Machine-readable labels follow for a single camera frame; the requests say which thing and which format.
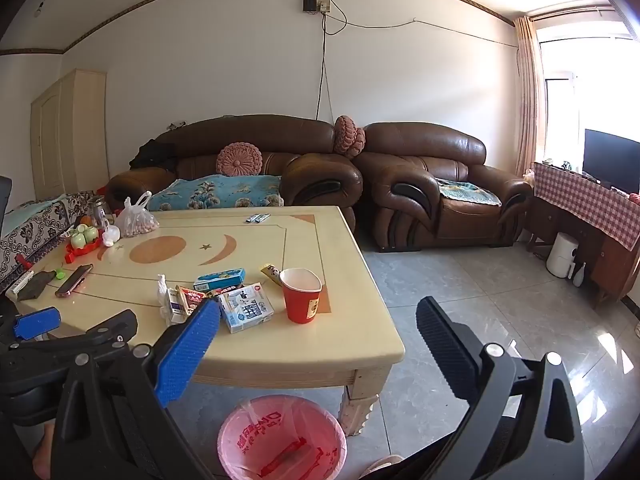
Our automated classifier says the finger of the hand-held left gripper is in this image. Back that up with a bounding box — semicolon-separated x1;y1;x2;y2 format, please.
0;306;62;347
0;310;139;397

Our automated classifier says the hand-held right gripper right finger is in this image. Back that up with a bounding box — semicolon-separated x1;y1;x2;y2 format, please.
415;296;586;480

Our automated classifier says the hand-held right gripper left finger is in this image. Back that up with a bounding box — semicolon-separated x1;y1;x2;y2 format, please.
50;299;223;480

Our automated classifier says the red playing card box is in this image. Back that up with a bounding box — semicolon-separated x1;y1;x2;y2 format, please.
175;285;209;319

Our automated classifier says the blue white milk carton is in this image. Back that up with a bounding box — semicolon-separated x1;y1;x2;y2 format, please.
218;282;275;334

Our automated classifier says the pink lined trash bin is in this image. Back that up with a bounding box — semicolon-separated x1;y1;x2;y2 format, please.
217;395;347;480

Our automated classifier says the person's left forearm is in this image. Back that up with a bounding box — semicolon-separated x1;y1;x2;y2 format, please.
34;422;67;480

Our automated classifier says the dark cloth pouch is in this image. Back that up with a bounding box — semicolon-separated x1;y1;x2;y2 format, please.
19;270;59;301

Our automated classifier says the white remote control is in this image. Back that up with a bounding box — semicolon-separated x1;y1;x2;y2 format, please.
4;270;35;297

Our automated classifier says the small white blue carton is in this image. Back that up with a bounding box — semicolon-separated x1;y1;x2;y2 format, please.
165;287;188;326

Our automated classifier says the smartphone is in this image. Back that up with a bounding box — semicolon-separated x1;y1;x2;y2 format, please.
55;263;94;299

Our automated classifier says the crumpled white wrapper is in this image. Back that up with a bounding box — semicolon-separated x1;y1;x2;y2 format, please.
156;274;172;322

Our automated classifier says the teal flat box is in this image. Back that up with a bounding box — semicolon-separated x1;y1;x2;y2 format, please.
194;268;247;293

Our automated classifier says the red plastic tray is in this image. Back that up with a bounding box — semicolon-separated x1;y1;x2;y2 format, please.
63;236;104;264

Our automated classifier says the black white floral cover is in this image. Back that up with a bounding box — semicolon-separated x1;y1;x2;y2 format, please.
0;191;97;292

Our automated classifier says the yellow sachet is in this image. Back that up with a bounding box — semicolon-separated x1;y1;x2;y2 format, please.
259;263;284;289

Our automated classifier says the clear plastic bag of nuts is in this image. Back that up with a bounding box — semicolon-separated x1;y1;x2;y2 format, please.
115;191;160;238

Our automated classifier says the glass jar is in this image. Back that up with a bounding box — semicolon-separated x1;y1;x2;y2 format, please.
88;196;111;231

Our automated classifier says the red paper cup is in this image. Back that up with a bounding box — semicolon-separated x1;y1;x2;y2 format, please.
279;268;322;324

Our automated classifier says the beige slipper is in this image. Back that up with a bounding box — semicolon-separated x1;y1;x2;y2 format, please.
359;454;404;480

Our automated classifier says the white round appliance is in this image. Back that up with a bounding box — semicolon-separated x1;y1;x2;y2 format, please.
545;232;581;278

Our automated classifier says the brown leather armchair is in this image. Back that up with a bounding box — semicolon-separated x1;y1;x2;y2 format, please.
353;121;534;254

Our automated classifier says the teal seat mat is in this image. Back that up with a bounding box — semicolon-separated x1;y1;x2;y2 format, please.
433;176;503;208

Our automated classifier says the blue floral blanket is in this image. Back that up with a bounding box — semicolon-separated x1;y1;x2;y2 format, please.
148;174;286;213

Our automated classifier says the cream wooden coffee table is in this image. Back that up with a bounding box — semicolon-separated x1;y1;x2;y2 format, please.
10;205;406;436

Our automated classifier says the brown wooden cabinet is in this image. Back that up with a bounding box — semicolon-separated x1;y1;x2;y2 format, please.
525;195;640;312

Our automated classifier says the black clothing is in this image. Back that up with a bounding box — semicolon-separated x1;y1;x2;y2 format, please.
128;138;179;171

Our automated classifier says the cream wardrobe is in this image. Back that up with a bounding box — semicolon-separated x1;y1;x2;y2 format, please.
30;68;109;202

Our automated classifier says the pink round cushion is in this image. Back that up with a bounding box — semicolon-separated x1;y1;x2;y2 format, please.
333;115;367;157
216;142;264;177

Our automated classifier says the red checkered tablecloth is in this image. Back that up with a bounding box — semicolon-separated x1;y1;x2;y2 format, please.
532;161;640;253

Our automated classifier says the brown leather sofa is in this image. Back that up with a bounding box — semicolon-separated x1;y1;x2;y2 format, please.
104;115;364;235

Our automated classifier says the black monitor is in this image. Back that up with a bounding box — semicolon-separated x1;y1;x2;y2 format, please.
582;129;640;196

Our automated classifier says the pink curtain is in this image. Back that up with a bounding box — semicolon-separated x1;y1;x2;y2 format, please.
512;16;549;177

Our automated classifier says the window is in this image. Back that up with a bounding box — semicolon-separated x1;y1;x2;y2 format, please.
539;7;640;173

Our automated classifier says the black wall cable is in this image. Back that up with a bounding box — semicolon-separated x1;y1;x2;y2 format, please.
306;0;349;122

